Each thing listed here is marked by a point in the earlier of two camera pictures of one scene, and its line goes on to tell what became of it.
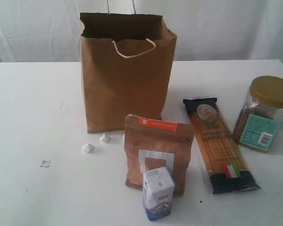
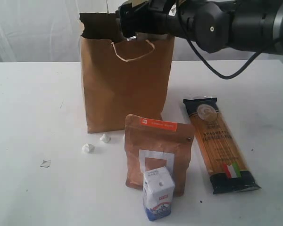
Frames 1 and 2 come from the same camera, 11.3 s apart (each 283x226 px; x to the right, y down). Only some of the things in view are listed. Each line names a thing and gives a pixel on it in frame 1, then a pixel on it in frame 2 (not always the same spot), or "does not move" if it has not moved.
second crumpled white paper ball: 105,138 does not move
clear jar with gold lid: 266,114 -> 145,36
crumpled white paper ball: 88,149 does not move
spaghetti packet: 224,161 does not move
